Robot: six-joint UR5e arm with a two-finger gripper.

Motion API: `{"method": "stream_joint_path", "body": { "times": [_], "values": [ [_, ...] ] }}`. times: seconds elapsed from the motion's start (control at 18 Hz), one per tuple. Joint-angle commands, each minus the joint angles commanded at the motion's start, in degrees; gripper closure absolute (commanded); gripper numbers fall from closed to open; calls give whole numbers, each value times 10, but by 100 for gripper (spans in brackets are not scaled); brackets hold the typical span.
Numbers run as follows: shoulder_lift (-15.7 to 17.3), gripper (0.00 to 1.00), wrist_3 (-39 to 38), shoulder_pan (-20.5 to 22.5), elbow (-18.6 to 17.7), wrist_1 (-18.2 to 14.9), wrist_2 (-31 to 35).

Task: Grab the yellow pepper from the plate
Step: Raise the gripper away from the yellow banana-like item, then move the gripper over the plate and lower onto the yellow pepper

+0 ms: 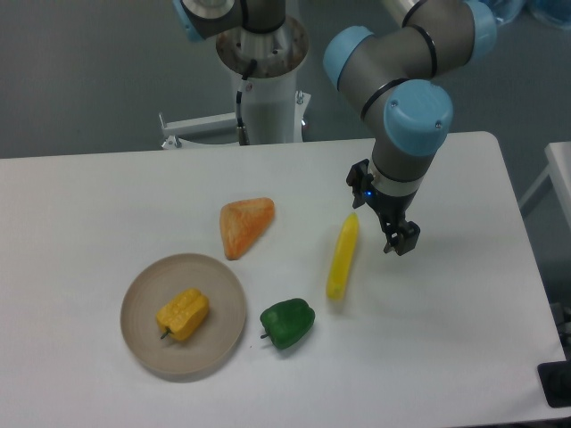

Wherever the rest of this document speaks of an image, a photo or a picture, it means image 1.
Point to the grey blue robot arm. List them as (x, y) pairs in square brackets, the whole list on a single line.
[(387, 80)]

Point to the blue plastic bags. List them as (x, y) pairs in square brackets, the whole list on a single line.
[(552, 13)]

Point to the yellow corn cob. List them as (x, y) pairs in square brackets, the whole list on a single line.
[(341, 263)]

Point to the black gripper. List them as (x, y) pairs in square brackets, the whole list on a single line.
[(390, 202)]

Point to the black device at edge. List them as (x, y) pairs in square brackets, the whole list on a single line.
[(555, 381)]

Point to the beige round plate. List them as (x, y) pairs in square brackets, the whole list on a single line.
[(213, 341)]

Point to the orange triangular bread slice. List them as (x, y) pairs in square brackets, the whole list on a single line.
[(242, 223)]

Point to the yellow bell pepper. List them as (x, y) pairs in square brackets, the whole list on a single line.
[(181, 316)]

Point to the white side table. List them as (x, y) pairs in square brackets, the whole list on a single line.
[(555, 175)]

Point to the green bell pepper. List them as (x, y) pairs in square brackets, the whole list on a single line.
[(286, 322)]

